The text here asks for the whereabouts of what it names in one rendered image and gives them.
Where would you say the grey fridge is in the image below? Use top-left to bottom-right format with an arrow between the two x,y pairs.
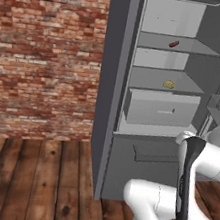
76,0 -> 220,220

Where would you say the grey fridge drawer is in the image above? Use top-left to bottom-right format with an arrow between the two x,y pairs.
120,84 -> 202,135

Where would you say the grey fridge shelf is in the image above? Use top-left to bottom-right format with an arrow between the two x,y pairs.
128,62 -> 208,100
137,28 -> 220,61

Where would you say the yellow cheese wedge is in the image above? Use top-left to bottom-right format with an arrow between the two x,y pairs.
161,78 -> 176,90

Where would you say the red-brown sausage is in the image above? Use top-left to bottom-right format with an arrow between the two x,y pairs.
168,39 -> 180,49

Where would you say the grey freezer drawer front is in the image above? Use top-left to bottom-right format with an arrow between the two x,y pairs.
100,126 -> 212,216

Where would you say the grey freezer drawer handle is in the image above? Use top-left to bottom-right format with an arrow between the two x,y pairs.
130,140 -> 182,169

